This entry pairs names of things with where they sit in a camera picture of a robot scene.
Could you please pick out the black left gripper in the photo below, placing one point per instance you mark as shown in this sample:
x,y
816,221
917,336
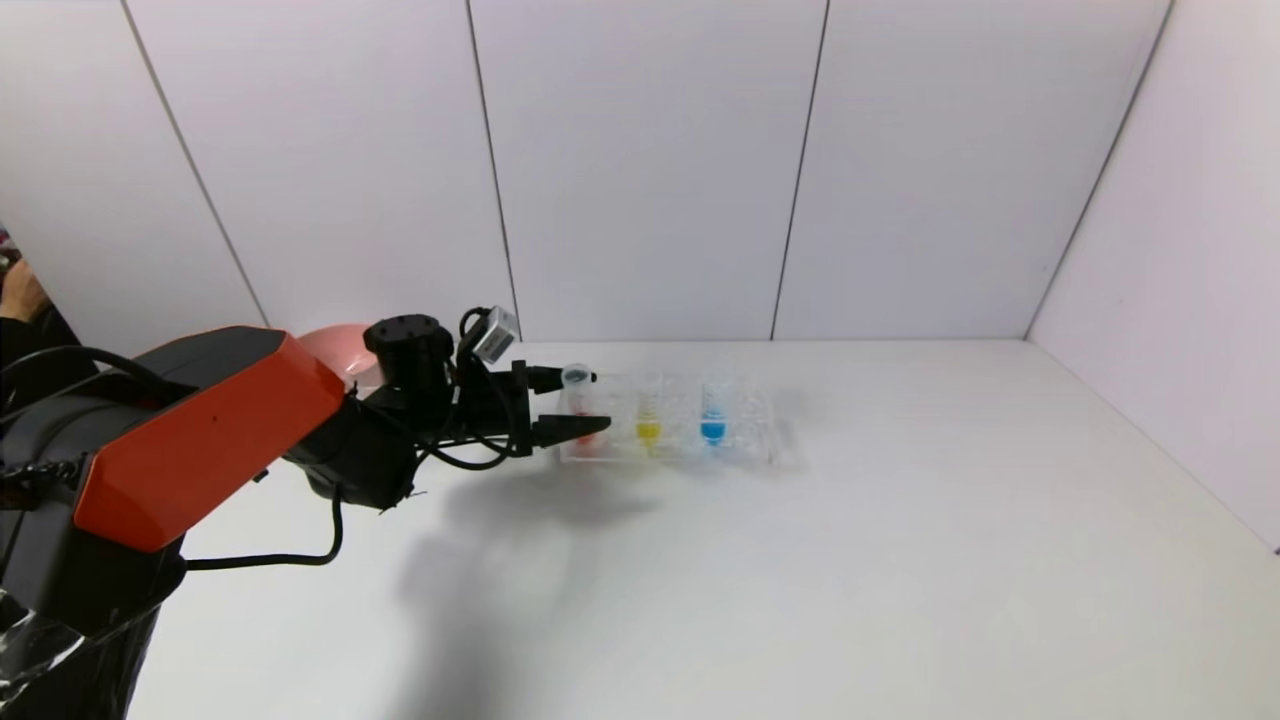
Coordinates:
x,y
520,408

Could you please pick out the test tube with red pigment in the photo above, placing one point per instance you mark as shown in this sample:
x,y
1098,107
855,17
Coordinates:
x,y
580,405

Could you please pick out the black sleeved bystander forearm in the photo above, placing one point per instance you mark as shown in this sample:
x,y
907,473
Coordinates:
x,y
40,338

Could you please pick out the orange and black left arm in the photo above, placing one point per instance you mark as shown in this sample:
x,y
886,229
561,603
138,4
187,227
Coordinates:
x,y
200,430

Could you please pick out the test tube with yellow pigment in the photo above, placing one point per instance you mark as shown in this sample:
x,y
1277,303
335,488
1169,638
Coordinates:
x,y
648,430

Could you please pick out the test tube with blue pigment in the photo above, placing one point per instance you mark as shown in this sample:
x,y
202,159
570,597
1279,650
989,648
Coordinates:
x,y
712,429

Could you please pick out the clear acrylic test tube rack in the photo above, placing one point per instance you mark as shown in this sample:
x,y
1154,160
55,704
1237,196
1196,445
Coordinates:
x,y
740,440

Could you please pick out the bystander bare hand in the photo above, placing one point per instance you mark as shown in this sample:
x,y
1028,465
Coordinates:
x,y
20,292

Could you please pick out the pink plastic bowl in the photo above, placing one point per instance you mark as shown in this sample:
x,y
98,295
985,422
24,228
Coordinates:
x,y
335,350

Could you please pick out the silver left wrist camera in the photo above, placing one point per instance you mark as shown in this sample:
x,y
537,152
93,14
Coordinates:
x,y
496,333

